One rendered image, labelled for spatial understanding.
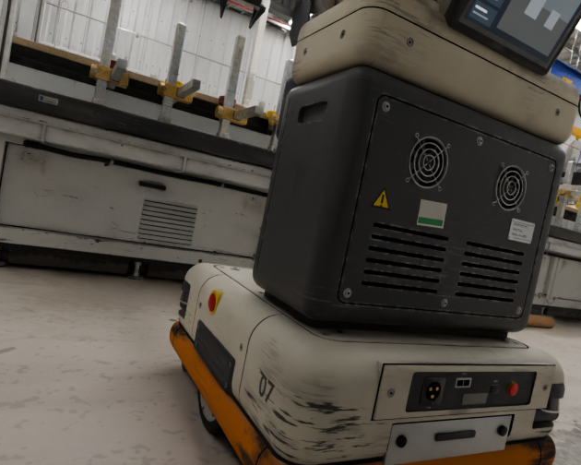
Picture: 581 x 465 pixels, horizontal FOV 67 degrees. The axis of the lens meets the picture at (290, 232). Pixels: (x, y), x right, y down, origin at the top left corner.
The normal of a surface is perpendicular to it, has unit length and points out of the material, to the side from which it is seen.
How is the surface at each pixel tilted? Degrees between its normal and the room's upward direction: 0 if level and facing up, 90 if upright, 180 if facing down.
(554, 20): 115
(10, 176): 90
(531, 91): 90
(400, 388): 90
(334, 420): 90
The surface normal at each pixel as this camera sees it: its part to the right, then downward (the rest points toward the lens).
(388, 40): 0.45, 0.14
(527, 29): 0.33, 0.54
